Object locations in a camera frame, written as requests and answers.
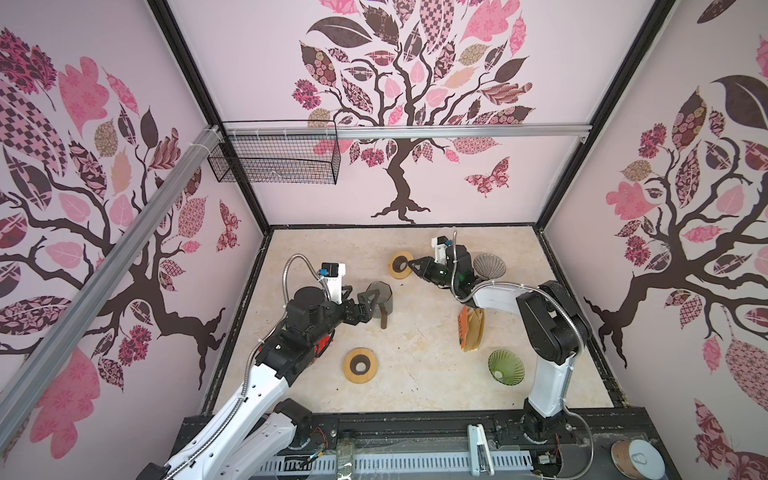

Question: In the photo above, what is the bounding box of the white slotted cable duct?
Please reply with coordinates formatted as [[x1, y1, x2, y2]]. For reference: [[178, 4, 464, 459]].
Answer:
[[253, 451, 533, 478]]

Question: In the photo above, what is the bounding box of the aluminium rail left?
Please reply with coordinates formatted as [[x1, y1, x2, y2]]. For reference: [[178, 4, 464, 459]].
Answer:
[[1, 125, 222, 447]]

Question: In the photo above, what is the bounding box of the brown tape roll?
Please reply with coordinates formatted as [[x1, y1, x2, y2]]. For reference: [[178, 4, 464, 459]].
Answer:
[[610, 439, 666, 480]]

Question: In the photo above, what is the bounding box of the aluminium rail back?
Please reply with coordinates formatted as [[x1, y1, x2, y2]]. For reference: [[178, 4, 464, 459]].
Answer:
[[225, 122, 592, 140]]

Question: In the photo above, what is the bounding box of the black wire basket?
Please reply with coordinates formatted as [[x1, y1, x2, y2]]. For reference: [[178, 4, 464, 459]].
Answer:
[[208, 120, 341, 185]]

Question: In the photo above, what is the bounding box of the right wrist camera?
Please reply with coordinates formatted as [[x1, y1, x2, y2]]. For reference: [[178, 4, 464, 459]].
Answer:
[[431, 236, 452, 266]]

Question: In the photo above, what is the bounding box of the green ribbed glass dripper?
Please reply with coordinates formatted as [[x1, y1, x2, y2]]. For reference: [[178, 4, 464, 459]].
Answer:
[[487, 349, 525, 386]]

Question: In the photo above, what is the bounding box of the aluminium rail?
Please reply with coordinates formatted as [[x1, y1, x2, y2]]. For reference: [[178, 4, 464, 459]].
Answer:
[[225, 122, 592, 140], [1, 125, 222, 447]]

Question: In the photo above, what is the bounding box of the white stapler tool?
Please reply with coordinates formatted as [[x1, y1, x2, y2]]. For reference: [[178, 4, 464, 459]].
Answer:
[[467, 424, 495, 477]]

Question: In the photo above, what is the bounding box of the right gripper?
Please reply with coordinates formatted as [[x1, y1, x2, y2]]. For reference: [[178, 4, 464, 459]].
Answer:
[[408, 257, 459, 291]]

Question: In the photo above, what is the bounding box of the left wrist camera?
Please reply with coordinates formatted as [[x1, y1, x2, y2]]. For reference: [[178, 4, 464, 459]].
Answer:
[[318, 262, 346, 304]]

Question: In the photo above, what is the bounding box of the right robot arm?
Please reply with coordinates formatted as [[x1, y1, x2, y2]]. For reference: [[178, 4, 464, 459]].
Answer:
[[407, 236, 589, 443]]

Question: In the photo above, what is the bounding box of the wooden ring dripper holder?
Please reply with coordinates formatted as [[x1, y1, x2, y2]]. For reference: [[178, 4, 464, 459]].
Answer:
[[388, 251, 414, 280]]

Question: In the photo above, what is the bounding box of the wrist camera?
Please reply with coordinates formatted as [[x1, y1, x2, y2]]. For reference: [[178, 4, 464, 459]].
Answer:
[[318, 262, 346, 304], [431, 236, 452, 266]]

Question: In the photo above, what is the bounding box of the red snack bag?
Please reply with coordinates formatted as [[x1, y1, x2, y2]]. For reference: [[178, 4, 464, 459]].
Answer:
[[314, 333, 334, 358]]

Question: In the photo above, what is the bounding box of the orange coffee filter pack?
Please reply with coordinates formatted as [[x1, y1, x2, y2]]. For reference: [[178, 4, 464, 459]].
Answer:
[[458, 306, 485, 352]]

